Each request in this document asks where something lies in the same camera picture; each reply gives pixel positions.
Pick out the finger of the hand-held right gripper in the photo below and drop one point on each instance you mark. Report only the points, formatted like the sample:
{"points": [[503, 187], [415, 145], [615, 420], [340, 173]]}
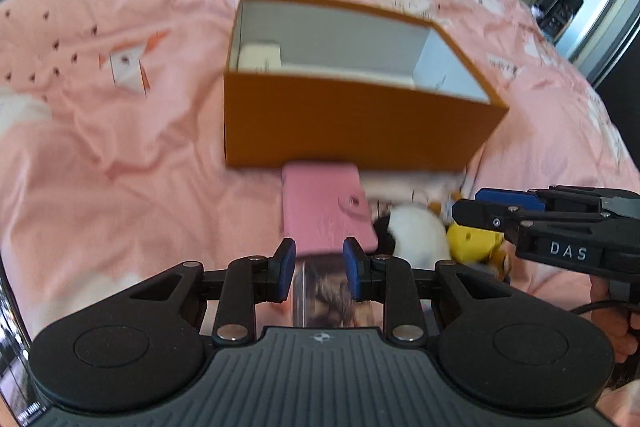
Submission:
{"points": [[480, 214], [510, 198]]}

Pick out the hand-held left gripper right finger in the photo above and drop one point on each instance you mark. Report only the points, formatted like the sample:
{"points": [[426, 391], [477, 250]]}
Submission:
{"points": [[354, 268]]}

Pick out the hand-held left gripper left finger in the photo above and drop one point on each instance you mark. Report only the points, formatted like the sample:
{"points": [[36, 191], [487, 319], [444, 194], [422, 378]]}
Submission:
{"points": [[285, 268]]}

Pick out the yellow plush toy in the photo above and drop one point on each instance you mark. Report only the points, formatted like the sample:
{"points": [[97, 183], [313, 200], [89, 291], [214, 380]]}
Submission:
{"points": [[472, 244]]}

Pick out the picture card box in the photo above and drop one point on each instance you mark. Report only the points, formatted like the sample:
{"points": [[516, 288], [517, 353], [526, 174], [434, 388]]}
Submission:
{"points": [[325, 292]]}

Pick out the tan and white plush toy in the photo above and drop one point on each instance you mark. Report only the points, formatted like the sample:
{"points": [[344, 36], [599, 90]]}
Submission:
{"points": [[501, 264]]}

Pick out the white plush toy black ear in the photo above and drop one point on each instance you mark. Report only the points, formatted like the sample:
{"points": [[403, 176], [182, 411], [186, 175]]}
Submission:
{"points": [[420, 232]]}

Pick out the pink wallet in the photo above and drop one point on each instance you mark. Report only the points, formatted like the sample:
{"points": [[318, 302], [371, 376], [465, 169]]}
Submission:
{"points": [[320, 207]]}

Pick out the orange cardboard box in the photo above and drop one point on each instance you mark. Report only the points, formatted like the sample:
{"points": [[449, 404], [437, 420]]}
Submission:
{"points": [[350, 122]]}

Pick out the person's right forearm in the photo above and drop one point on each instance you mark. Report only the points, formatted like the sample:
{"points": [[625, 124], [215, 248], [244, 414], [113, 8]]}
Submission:
{"points": [[617, 407]]}

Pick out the person's right hand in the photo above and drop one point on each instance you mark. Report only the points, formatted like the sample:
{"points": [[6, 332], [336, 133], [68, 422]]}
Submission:
{"points": [[622, 337]]}

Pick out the pink cloud print blanket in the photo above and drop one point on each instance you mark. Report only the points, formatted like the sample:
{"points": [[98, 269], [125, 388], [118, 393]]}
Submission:
{"points": [[125, 132]]}

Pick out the white glasses case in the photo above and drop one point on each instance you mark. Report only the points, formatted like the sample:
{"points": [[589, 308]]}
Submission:
{"points": [[260, 57]]}

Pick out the silver sliding door frame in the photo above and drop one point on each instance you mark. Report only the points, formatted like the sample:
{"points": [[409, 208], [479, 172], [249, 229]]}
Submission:
{"points": [[610, 7]]}

